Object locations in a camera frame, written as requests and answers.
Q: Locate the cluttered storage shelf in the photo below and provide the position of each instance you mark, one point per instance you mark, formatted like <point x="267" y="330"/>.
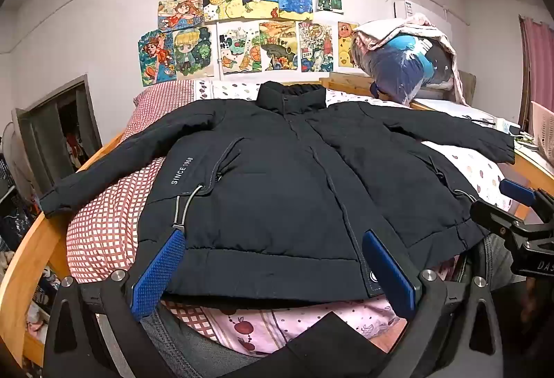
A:
<point x="13" y="222"/>

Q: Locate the red checkered blanket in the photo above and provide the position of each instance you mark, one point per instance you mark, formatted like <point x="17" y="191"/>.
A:
<point x="108" y="222"/>

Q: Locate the dark open cabinet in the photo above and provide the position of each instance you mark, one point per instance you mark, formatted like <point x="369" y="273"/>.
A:
<point x="47" y="131"/>

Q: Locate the clear plastic bag of clothes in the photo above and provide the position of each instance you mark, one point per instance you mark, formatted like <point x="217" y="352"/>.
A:
<point x="398" y="66"/>

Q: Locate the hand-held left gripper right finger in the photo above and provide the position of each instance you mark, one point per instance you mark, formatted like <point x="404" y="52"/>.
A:
<point x="389" y="274"/>

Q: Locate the white standing fan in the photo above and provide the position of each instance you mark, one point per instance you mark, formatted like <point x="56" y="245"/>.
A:
<point x="13" y="148"/>

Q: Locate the white air conditioner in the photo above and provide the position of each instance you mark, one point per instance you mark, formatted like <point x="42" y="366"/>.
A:
<point x="407" y="9"/>

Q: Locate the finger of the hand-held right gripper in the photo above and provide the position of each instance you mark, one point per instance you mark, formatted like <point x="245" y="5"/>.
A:
<point x="517" y="190"/>
<point x="497" y="218"/>

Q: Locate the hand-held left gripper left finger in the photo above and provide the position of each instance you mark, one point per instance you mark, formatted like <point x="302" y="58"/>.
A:
<point x="158" y="274"/>

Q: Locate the group of colourful wall drawings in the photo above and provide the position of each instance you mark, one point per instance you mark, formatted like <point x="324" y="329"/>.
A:
<point x="242" y="49"/>

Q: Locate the pink patterned bedsheet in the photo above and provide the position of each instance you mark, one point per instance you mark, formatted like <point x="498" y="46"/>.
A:
<point x="471" y="170"/>

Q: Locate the wooden bed frame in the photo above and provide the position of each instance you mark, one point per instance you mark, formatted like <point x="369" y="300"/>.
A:
<point x="34" y="248"/>

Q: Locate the person's grey jeans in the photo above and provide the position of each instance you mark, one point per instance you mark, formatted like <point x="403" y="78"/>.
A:
<point x="181" y="343"/>

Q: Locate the black padded jacket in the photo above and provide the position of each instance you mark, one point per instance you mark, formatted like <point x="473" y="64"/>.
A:
<point x="268" y="187"/>

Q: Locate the pink plastic basket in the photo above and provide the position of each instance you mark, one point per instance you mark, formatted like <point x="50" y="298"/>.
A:
<point x="544" y="127"/>

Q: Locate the pink curtain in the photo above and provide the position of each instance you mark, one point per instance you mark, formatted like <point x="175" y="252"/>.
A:
<point x="541" y="58"/>

